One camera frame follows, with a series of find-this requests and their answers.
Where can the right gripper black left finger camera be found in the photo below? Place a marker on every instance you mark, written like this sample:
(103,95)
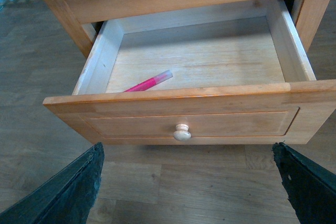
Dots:
(67,197)

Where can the wooden drawer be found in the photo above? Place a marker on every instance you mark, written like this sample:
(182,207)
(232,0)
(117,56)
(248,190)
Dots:
(240,76)

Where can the pink marker with white caps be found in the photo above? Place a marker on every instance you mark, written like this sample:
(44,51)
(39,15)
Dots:
(151,82)

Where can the round wooden drawer knob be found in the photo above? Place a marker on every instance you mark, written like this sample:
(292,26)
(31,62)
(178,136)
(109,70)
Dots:
(181,133)

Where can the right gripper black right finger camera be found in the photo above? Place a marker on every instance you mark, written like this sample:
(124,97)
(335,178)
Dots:
(310,187)

